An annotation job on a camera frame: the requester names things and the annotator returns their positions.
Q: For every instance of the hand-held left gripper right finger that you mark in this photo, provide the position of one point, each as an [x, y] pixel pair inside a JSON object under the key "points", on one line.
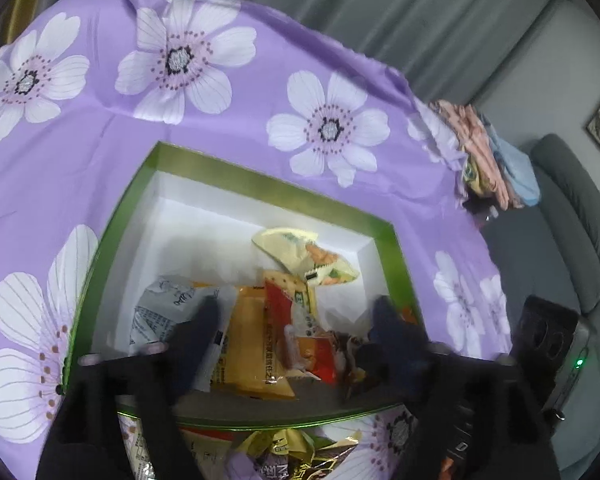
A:
{"points": [[387, 332]]}

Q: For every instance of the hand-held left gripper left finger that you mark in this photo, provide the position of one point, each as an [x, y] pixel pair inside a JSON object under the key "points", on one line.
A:
{"points": [[202, 327]]}

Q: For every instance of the white grey snack packet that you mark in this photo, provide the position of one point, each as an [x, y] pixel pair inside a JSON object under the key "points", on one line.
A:
{"points": [[162, 310]]}

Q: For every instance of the dark brown snack packet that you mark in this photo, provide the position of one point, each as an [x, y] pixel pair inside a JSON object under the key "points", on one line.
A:
{"points": [[352, 360]]}

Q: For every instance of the orange yellow snack packet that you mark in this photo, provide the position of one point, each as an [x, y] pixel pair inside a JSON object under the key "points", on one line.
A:
{"points": [[250, 355]]}

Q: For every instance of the red snack packet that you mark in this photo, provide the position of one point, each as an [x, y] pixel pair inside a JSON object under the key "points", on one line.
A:
{"points": [[280, 310]]}

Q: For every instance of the yellow green snack packet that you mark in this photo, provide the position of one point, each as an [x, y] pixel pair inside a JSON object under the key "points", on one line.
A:
{"points": [[290, 245]]}

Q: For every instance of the green cardboard box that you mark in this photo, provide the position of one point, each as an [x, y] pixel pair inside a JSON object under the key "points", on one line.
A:
{"points": [[280, 195]]}

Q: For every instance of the white printed snack packet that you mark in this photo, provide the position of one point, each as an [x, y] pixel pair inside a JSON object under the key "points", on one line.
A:
{"points": [[137, 452]]}

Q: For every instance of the grey sofa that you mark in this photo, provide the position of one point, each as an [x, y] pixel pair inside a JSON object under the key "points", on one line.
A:
{"points": [[570, 195]]}

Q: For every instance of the pile of folded clothes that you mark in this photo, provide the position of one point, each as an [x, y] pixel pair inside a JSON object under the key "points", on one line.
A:
{"points": [[480, 145]]}

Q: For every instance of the purple floral cloth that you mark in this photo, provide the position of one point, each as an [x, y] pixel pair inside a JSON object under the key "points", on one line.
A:
{"points": [[105, 125]]}

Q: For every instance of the grey curtain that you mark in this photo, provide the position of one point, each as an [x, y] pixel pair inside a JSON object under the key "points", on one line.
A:
{"points": [[380, 10]]}

